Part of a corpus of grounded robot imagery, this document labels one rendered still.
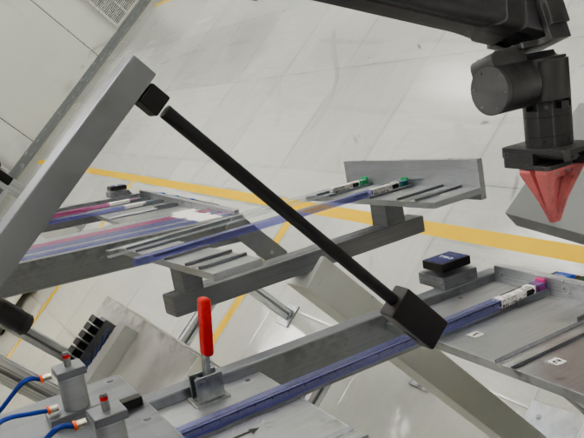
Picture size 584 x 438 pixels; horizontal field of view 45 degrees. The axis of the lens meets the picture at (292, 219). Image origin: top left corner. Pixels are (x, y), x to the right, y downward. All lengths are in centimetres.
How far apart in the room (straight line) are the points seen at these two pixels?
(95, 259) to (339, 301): 58
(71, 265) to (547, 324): 97
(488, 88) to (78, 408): 55
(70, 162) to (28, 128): 788
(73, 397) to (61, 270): 88
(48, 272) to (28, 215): 116
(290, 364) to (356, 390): 135
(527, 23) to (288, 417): 52
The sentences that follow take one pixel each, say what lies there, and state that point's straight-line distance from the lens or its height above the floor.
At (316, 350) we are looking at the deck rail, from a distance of 84.
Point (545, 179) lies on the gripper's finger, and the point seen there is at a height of 82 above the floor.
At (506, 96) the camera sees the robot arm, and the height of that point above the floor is 95.
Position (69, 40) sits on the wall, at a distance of 839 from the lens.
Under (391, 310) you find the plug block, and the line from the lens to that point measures 46.
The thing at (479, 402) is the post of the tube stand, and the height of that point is 35.
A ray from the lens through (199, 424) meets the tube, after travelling 70.
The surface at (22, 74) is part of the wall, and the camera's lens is 825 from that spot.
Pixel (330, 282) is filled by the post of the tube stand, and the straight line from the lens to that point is 114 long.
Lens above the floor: 142
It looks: 29 degrees down
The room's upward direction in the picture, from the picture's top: 50 degrees counter-clockwise
